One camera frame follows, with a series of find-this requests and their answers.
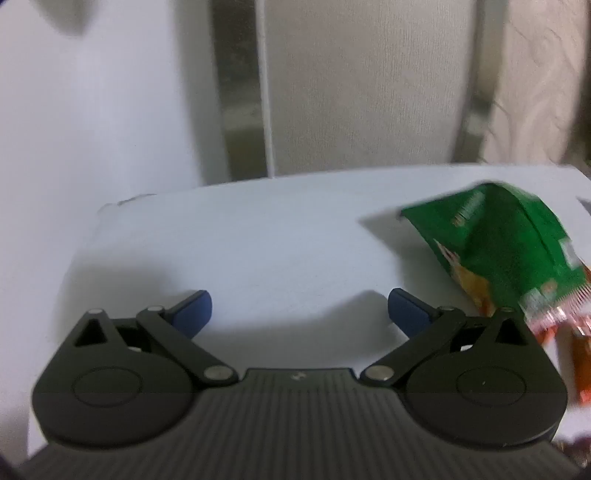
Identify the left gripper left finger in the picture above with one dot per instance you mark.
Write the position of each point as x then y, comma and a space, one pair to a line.
173, 329

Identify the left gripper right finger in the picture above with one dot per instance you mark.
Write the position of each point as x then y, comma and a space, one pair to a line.
428, 329

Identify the long orange snack bar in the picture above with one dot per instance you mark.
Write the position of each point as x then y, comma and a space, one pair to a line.
581, 359

